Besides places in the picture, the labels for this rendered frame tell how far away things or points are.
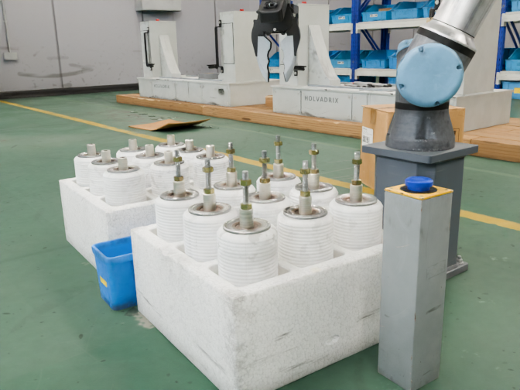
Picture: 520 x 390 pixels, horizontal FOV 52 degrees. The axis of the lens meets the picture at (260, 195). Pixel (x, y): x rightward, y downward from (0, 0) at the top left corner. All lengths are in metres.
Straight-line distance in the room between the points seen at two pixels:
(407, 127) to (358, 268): 0.40
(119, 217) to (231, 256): 0.48
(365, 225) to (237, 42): 3.44
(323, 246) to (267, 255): 0.11
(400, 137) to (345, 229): 0.33
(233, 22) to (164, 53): 1.34
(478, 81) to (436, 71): 1.99
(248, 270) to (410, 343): 0.27
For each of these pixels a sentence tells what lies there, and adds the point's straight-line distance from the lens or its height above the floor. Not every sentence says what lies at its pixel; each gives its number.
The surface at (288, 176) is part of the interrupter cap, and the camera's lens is 1.15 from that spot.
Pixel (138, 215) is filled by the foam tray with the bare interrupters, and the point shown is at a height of 0.16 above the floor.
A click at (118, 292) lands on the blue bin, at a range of 1.16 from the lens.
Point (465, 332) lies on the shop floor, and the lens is 1.10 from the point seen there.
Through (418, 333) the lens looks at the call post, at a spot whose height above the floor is 0.10.
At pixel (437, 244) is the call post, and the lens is 0.83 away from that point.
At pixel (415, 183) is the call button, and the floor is 0.33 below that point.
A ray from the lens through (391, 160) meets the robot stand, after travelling 1.22.
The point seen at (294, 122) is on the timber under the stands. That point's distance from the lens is 3.56.
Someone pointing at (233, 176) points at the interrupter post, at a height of 0.27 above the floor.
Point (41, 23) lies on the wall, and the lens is 7.40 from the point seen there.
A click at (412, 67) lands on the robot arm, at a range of 1.05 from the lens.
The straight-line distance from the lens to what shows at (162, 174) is 1.31.
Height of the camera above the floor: 0.52
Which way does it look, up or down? 15 degrees down
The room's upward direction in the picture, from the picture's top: 1 degrees counter-clockwise
